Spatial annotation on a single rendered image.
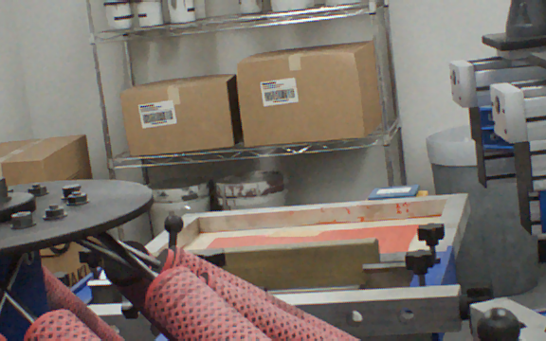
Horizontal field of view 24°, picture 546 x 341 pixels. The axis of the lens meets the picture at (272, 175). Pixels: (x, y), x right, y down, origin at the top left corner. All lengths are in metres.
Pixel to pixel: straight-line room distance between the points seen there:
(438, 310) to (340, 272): 0.29
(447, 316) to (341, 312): 0.14
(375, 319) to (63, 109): 4.45
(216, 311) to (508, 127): 1.28
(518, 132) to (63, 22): 3.96
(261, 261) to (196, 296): 0.91
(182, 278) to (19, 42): 5.06
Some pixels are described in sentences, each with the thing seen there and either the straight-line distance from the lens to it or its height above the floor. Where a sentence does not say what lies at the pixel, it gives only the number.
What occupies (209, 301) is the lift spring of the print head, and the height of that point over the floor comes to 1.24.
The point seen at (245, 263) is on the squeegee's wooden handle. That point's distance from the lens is 1.93.
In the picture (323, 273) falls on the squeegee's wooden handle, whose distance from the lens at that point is 1.91.
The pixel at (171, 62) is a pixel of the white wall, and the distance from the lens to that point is 5.80.
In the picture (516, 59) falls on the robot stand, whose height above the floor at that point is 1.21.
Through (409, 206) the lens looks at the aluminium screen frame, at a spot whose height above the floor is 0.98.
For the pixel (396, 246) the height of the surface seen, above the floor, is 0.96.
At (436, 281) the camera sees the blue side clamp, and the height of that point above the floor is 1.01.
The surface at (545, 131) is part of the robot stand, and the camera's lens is 2.24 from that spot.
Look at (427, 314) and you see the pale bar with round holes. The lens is 1.65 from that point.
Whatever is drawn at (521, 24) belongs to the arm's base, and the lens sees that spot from 2.74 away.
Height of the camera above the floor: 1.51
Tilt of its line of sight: 10 degrees down
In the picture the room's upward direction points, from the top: 7 degrees counter-clockwise
